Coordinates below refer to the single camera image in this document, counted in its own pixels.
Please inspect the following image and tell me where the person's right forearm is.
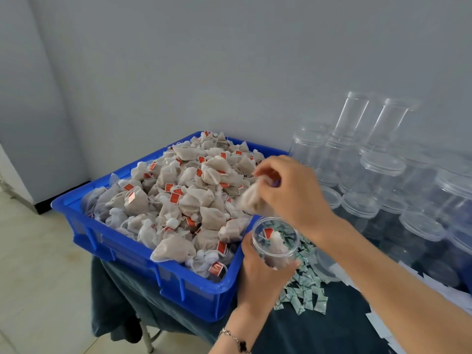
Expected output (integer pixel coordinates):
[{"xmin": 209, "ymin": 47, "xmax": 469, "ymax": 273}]
[{"xmin": 313, "ymin": 216, "xmax": 472, "ymax": 354}]

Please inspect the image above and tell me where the person's left hand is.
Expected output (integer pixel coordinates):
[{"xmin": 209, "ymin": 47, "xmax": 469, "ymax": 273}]
[{"xmin": 236, "ymin": 236, "xmax": 299, "ymax": 318}]

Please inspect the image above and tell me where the blue plastic tray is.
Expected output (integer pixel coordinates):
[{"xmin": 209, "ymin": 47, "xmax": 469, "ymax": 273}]
[{"xmin": 52, "ymin": 131, "xmax": 290, "ymax": 323}]

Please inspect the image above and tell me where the clear jar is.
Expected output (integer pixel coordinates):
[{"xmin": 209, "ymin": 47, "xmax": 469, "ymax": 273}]
[{"xmin": 252, "ymin": 216, "xmax": 301, "ymax": 268}]

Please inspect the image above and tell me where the group of lidded jars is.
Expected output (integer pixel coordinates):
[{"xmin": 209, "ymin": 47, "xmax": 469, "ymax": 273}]
[{"xmin": 289, "ymin": 90, "xmax": 472, "ymax": 292}]

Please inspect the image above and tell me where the pile of green desiccant packets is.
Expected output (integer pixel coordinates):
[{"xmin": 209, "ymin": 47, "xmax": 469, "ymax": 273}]
[{"xmin": 273, "ymin": 221, "xmax": 330, "ymax": 316}]

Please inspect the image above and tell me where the thin beaded bracelet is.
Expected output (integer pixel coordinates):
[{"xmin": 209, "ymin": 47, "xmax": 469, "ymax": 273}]
[{"xmin": 219, "ymin": 328, "xmax": 252, "ymax": 353}]

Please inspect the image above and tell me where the pile of white label papers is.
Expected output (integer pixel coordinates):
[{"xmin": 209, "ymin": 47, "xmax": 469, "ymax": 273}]
[{"xmin": 328, "ymin": 258, "xmax": 472, "ymax": 354}]

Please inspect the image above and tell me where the white mesh tea bag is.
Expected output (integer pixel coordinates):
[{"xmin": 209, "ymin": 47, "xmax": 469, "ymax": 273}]
[{"xmin": 236, "ymin": 179, "xmax": 292, "ymax": 255}]

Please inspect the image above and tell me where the pile of tea bags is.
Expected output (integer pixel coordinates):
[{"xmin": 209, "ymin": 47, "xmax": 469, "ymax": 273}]
[{"xmin": 81, "ymin": 131, "xmax": 266, "ymax": 281}]

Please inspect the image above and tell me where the metal table leg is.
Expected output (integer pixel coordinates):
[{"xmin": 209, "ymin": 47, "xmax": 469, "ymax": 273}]
[{"xmin": 139, "ymin": 326, "xmax": 157, "ymax": 354}]

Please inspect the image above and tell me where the person's right hand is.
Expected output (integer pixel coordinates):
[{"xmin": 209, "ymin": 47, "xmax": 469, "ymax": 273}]
[{"xmin": 251, "ymin": 154, "xmax": 334, "ymax": 239}]

